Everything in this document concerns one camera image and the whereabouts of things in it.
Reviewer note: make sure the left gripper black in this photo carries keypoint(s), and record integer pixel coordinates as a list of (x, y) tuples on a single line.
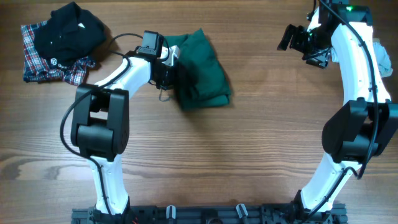
[(173, 83)]

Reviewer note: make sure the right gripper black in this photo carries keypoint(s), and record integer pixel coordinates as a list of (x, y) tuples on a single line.
[(319, 59)]

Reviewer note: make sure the dark green shorts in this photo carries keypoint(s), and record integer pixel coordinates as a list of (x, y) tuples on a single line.
[(201, 80)]

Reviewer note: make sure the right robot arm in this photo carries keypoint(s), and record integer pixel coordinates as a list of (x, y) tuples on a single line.
[(364, 125)]

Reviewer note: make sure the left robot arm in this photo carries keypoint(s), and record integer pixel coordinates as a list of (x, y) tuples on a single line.
[(100, 124)]

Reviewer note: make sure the light blue striped cloth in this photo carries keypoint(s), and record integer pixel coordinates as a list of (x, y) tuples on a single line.
[(382, 58)]

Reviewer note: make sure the black polo shirt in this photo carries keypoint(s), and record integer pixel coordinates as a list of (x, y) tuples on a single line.
[(70, 34)]

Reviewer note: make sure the red plaid shirt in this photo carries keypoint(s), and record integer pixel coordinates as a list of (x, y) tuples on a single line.
[(37, 69)]

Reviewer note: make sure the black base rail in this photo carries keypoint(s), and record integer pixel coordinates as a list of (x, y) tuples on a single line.
[(266, 213)]

